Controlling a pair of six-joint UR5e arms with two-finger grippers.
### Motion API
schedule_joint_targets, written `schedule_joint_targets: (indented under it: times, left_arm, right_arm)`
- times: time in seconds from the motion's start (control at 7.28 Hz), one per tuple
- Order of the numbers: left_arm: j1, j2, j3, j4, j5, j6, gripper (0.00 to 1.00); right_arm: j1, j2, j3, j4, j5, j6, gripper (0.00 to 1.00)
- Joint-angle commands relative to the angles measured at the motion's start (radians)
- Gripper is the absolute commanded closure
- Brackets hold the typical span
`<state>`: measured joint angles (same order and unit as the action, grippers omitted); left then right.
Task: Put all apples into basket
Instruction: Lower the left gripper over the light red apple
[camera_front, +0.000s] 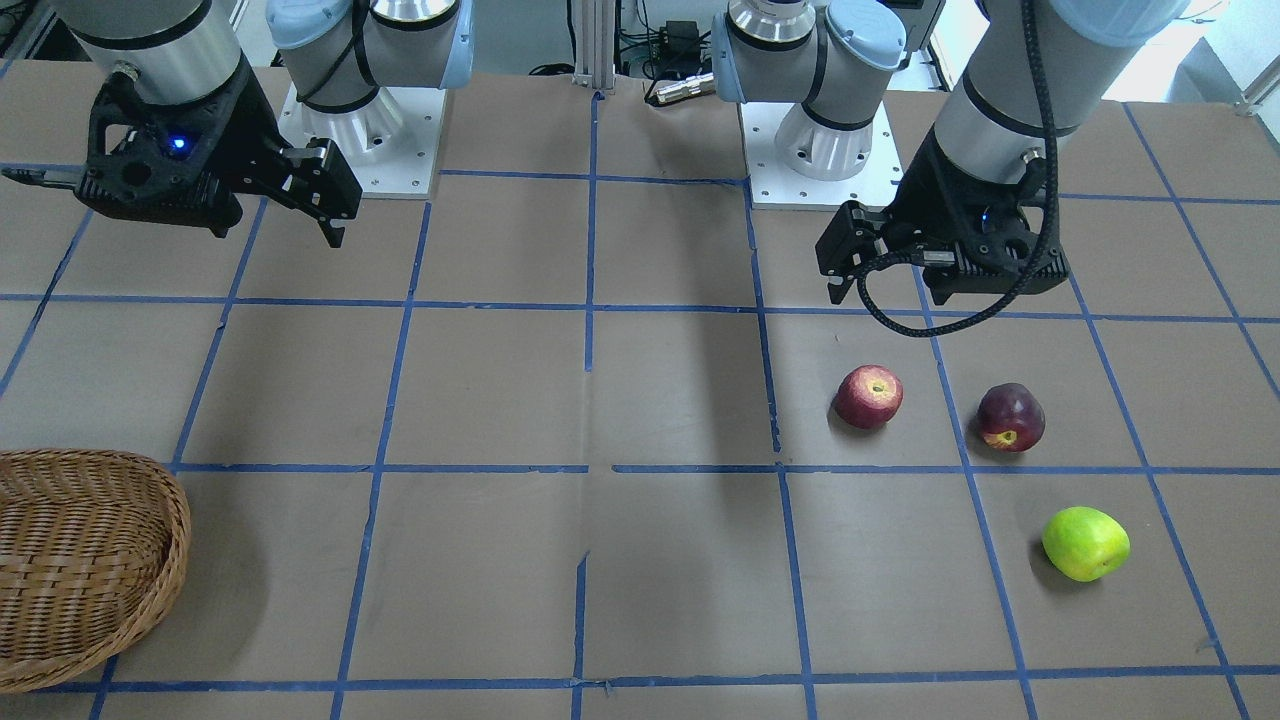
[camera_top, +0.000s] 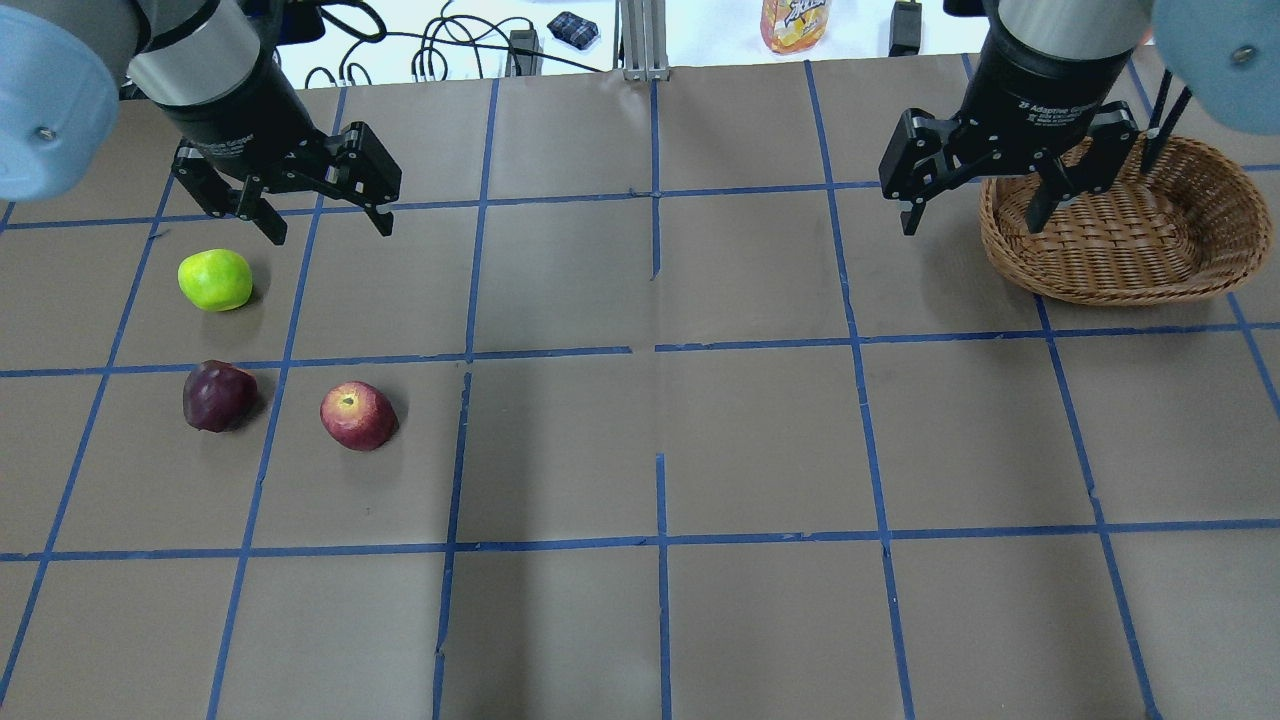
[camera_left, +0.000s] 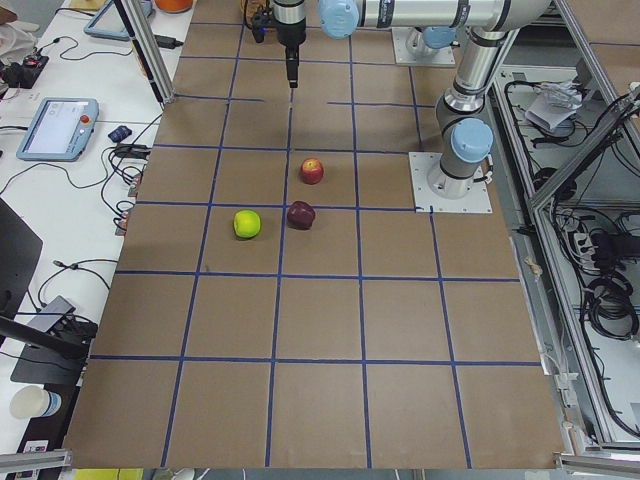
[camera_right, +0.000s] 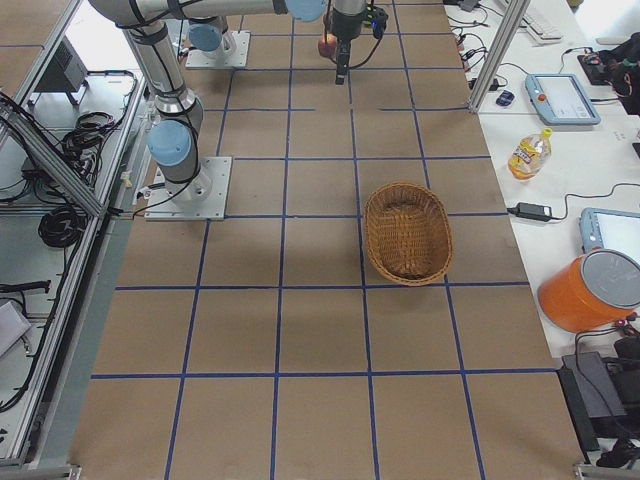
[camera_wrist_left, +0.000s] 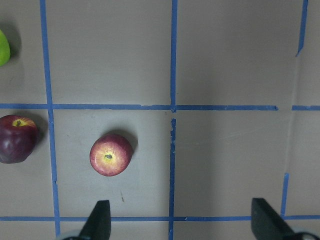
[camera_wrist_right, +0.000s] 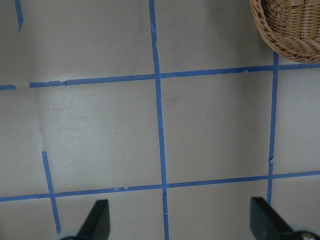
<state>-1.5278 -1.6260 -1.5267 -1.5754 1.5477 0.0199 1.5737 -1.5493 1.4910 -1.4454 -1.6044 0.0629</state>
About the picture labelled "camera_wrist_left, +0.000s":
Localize dark red apple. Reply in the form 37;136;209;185
0;115;39;164

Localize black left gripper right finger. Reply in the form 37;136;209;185
251;198;298;240

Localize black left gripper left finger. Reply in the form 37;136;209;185
78;200;111;240

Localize green apple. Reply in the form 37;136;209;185
0;30;11;66

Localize light red yellow apple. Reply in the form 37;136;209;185
89;133;134;177

